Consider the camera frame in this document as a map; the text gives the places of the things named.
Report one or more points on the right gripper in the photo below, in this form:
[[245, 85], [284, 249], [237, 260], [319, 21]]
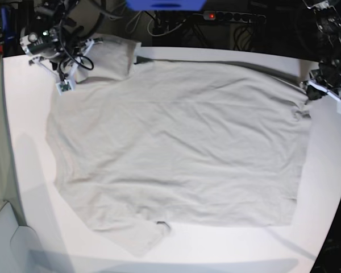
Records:
[[62, 64]]

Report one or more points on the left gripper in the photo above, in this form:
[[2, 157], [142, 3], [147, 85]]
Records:
[[324, 81]]

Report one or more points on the beige t-shirt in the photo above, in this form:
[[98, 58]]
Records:
[[140, 146]]

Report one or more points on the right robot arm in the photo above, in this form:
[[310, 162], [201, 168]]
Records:
[[52, 20]]

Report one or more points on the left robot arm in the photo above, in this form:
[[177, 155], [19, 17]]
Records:
[[328, 20]]

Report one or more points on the blue box top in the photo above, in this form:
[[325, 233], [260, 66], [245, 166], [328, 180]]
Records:
[[165, 5]]

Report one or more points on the black power strip red switch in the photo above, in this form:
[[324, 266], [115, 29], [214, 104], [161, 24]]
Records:
[[234, 17]]

